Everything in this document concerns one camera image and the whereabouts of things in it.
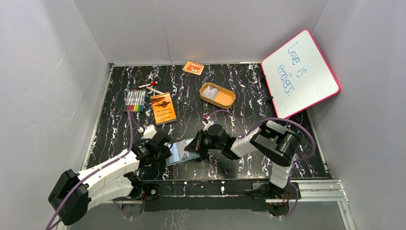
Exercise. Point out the black aluminium base frame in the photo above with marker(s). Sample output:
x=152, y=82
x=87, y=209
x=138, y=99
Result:
x=257, y=195

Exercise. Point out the tan oval tray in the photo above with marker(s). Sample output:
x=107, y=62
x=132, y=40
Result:
x=224, y=99

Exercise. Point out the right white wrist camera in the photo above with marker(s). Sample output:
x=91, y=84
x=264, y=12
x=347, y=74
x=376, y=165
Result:
x=207, y=123

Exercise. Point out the orange paperback book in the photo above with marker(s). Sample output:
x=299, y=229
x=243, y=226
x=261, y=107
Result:
x=163, y=109

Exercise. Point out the white marker pen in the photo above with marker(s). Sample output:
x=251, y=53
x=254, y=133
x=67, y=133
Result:
x=154, y=90

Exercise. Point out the mint green card holder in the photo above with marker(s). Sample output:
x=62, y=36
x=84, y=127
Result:
x=180, y=155

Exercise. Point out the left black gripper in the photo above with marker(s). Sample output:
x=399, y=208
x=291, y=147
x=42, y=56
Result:
x=161, y=145

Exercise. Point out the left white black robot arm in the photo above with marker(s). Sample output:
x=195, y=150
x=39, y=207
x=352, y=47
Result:
x=104, y=177

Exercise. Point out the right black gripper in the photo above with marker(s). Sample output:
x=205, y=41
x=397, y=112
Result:
x=196, y=144

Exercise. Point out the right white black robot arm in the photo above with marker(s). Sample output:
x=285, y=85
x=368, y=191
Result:
x=274, y=141

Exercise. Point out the pack of coloured markers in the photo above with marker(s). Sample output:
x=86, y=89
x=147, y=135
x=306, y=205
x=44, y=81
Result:
x=135, y=100

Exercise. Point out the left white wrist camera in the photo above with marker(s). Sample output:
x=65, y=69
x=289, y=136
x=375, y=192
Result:
x=149, y=130

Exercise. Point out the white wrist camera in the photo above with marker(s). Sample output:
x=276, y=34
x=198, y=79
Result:
x=149, y=130
x=207, y=123

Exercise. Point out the red capped marker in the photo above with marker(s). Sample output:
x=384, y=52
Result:
x=148, y=85

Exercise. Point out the pink framed whiteboard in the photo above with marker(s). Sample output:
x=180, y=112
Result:
x=298, y=75

